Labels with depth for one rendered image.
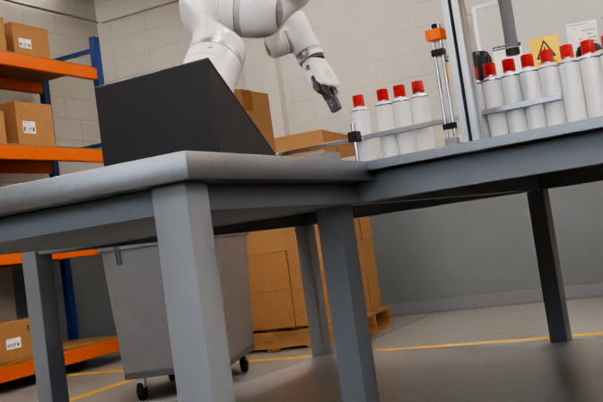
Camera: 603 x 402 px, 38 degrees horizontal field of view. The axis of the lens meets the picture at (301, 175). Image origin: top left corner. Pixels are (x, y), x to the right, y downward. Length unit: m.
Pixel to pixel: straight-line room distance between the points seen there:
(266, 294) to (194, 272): 4.66
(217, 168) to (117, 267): 3.30
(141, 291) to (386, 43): 3.46
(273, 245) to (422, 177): 4.08
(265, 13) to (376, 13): 5.36
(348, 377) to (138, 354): 2.74
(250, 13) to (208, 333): 0.89
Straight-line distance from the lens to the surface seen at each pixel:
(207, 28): 1.89
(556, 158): 1.73
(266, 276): 5.90
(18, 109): 6.49
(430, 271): 7.04
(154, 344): 4.58
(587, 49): 2.35
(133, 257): 4.55
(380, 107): 2.54
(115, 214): 1.37
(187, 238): 1.26
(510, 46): 2.30
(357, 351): 1.93
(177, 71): 1.65
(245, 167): 1.37
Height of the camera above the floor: 0.68
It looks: 4 degrees up
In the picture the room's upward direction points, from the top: 8 degrees counter-clockwise
